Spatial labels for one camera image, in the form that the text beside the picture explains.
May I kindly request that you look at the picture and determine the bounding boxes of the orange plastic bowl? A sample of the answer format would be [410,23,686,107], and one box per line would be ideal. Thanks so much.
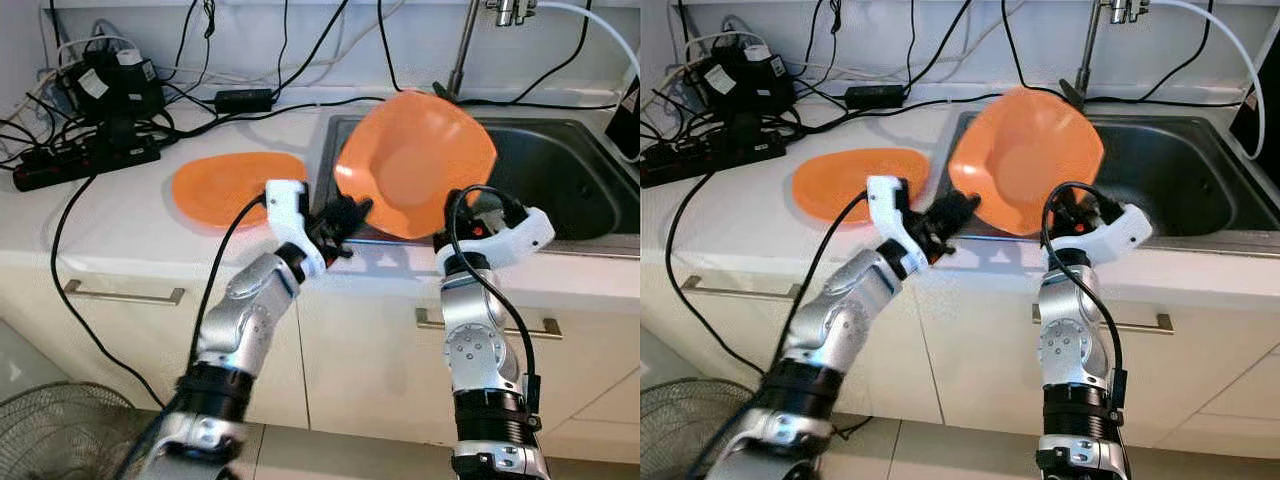
[333,88,499,241]
[948,85,1107,238]

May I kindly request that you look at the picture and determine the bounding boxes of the orange plastic plate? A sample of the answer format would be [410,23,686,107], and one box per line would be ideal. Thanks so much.
[170,152,309,231]
[792,148,933,225]

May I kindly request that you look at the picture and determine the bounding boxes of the stainless steel sink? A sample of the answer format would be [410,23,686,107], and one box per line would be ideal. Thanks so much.
[930,110,1280,251]
[310,113,641,247]

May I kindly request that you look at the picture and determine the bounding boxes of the black power adapter brick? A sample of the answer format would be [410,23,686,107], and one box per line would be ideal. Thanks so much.
[215,88,277,113]
[845,84,907,109]

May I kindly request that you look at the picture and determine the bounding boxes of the cream sink cabinet door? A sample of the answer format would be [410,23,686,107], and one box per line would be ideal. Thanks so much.
[920,285,1280,446]
[297,285,641,446]

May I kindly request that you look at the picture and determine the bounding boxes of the cream cabinet drawer front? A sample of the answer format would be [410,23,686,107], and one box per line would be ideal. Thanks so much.
[0,265,311,431]
[640,262,941,426]

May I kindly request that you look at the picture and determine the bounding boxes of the steel sink faucet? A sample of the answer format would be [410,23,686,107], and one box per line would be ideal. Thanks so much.
[432,0,483,103]
[1060,0,1107,106]

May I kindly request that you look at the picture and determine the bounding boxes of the black countertop appliance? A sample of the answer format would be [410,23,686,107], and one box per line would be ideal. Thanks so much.
[605,80,641,161]
[1228,60,1280,161]

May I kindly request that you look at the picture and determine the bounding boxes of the black power strip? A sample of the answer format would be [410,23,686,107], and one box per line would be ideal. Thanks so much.
[12,135,162,193]
[640,130,788,187]

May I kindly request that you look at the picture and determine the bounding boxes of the black charger box white labels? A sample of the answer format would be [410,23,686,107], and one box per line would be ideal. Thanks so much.
[690,43,798,116]
[55,48,166,121]

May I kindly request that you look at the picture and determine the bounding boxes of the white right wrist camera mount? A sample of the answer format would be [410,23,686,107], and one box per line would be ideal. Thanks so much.
[435,207,557,277]
[1048,203,1154,269]

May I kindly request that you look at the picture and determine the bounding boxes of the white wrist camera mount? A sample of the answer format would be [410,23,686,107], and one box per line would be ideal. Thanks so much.
[866,175,933,277]
[1048,203,1154,269]
[264,180,327,281]
[435,207,557,277]

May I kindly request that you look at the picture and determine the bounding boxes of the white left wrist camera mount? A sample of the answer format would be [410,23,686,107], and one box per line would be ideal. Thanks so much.
[264,180,327,281]
[866,175,933,277]

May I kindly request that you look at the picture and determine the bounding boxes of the black adapter cable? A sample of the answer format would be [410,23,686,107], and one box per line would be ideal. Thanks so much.
[905,92,1246,109]
[275,95,621,113]

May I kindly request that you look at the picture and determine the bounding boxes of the long metal cabinet handle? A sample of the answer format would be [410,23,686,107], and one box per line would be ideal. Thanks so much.
[1030,303,1177,336]
[415,307,564,341]

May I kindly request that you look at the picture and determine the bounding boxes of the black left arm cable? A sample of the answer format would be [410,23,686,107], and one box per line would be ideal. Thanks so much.
[185,192,271,376]
[780,190,871,376]

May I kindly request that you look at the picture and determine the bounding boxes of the black power strip cord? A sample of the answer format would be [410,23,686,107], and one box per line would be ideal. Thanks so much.
[48,175,169,411]
[665,170,776,386]

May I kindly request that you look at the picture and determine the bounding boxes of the chrome wall tap fitting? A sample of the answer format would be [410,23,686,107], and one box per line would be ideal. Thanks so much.
[487,0,542,28]
[1100,0,1153,26]

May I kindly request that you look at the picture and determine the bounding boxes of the metal drawer handle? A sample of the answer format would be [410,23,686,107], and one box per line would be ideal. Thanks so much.
[680,275,801,301]
[62,279,187,307]

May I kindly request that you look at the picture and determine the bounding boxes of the white water hose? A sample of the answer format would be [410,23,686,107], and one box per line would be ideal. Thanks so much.
[1148,0,1267,161]
[540,2,641,166]

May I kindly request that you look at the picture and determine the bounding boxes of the wire guard floor fan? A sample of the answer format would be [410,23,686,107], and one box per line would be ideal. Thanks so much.
[640,378,769,480]
[0,385,141,480]

